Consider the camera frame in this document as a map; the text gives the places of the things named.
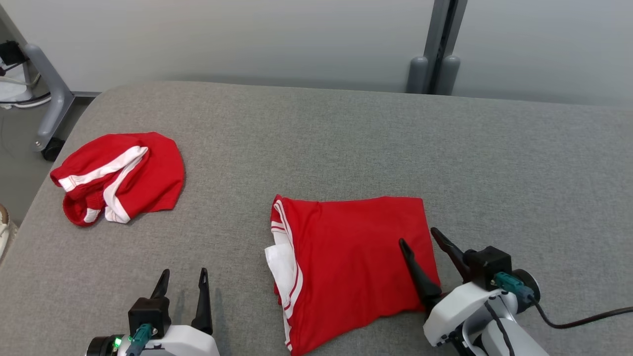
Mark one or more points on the grey wheeled stand leg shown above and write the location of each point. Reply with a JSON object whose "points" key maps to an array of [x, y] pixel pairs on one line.
{"points": [[54, 94]]}

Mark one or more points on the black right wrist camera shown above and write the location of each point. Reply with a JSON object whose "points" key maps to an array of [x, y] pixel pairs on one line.
{"points": [[489, 264]]}

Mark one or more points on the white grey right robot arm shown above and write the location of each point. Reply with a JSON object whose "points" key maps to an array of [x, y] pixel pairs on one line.
{"points": [[509, 338]]}

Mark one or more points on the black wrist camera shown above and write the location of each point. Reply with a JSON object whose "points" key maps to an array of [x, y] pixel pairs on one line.
{"points": [[148, 314], [489, 264]]}

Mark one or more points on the grey partition post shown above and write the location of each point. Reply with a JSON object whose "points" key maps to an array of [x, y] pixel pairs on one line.
{"points": [[437, 29]]}

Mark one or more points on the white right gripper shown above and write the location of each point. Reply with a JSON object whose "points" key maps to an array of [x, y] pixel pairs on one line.
{"points": [[460, 306]]}

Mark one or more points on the black caster wheel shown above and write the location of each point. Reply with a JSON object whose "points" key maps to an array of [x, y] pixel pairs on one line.
{"points": [[52, 150]]}

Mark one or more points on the red white Bulls shorts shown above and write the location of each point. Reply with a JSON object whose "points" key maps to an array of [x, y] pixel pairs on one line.
{"points": [[153, 173]]}

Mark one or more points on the red white Bulls shirt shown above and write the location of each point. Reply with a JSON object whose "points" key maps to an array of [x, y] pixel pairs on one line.
{"points": [[356, 257]]}

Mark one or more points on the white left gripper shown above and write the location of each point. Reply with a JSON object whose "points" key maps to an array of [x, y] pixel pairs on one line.
{"points": [[183, 343]]}

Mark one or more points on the small black box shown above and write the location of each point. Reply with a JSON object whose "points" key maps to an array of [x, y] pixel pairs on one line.
{"points": [[10, 52]]}

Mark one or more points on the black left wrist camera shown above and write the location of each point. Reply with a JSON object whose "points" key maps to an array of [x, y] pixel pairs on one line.
{"points": [[148, 314]]}

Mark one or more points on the grey cylinder bumper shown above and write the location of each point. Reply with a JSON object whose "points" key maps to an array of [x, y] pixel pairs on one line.
{"points": [[417, 76], [447, 76]]}

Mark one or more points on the white sneaker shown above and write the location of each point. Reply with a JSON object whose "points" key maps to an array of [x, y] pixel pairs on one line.
{"points": [[6, 240]]}

